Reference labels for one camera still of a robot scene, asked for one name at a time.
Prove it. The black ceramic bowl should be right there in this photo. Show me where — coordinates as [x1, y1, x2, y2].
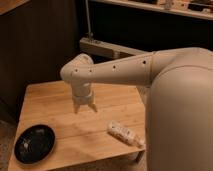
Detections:
[14, 124, 55, 164]

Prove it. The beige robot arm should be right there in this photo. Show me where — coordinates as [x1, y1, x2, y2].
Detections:
[60, 47, 213, 171]

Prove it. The wooden low table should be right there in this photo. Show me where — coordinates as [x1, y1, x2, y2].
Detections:
[8, 81, 145, 171]

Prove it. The wooden shelf board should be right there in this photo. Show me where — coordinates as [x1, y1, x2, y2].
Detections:
[91, 0, 213, 21]

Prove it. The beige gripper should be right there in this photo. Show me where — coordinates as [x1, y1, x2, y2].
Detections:
[72, 92, 97, 114]

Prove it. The metal vertical pole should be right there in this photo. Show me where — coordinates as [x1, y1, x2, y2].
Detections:
[85, 0, 93, 41]

